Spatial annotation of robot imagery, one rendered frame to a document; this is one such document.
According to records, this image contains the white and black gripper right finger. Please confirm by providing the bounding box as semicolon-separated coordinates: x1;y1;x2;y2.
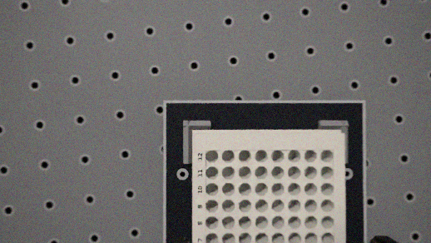
369;236;398;243

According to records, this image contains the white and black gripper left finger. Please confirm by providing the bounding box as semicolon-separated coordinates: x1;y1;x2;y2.
172;236;190;243

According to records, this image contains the white well plate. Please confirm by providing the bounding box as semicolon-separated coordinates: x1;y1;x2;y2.
192;130;345;243

